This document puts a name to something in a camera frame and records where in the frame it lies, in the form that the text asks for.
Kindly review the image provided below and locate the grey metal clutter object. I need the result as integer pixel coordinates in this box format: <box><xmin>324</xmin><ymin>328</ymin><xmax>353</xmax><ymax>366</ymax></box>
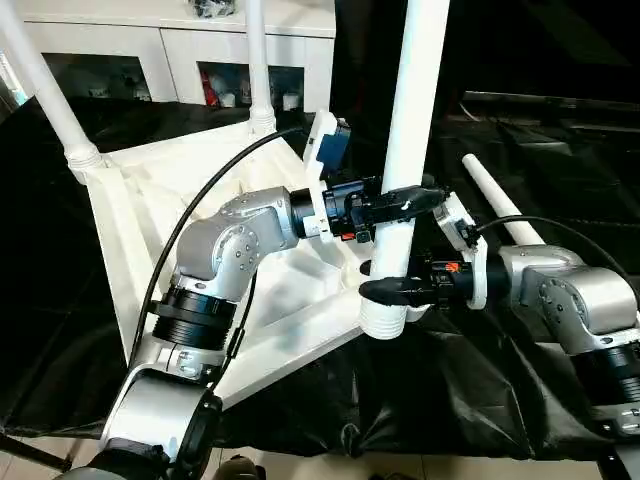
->
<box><xmin>190</xmin><ymin>0</ymin><xmax>239</xmax><ymax>21</ymax></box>

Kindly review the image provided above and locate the glossy black mat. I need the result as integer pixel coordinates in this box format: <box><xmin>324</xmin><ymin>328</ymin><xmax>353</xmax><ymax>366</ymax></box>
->
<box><xmin>0</xmin><ymin>95</ymin><xmax>640</xmax><ymax>463</ymax></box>

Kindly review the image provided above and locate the black stand leg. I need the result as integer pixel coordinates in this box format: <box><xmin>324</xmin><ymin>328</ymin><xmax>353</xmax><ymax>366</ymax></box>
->
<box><xmin>0</xmin><ymin>428</ymin><xmax>73</xmax><ymax>473</ymax></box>

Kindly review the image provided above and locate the white plastic table top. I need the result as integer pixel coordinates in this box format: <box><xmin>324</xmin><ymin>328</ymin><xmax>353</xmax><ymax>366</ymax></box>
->
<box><xmin>85</xmin><ymin>124</ymin><xmax>403</xmax><ymax>413</ymax></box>

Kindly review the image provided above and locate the white cabinet with glass doors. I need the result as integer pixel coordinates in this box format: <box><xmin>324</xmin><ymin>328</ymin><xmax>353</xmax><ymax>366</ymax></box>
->
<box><xmin>0</xmin><ymin>0</ymin><xmax>337</xmax><ymax>113</ymax></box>

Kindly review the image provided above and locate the black left robot foot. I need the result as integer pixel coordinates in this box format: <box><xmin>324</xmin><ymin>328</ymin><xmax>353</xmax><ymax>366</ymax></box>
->
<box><xmin>218</xmin><ymin>455</ymin><xmax>265</xmax><ymax>480</ymax></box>

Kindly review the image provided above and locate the blue object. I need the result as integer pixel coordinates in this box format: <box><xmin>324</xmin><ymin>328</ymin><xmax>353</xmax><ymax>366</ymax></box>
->
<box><xmin>0</xmin><ymin>50</ymin><xmax>29</xmax><ymax>109</ymax></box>

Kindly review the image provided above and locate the long black bar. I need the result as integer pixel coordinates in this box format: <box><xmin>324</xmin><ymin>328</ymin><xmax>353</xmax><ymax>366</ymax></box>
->
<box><xmin>463</xmin><ymin>91</ymin><xmax>640</xmax><ymax>119</ymax></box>

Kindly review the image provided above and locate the white plastic table leg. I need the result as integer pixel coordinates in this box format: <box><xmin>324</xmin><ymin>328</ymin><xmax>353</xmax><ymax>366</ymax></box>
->
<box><xmin>357</xmin><ymin>0</ymin><xmax>454</xmax><ymax>344</ymax></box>
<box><xmin>243</xmin><ymin>0</ymin><xmax>278</xmax><ymax>137</ymax></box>
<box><xmin>460</xmin><ymin>153</ymin><xmax>547</xmax><ymax>247</ymax></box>
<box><xmin>0</xmin><ymin>0</ymin><xmax>105</xmax><ymax>172</ymax></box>

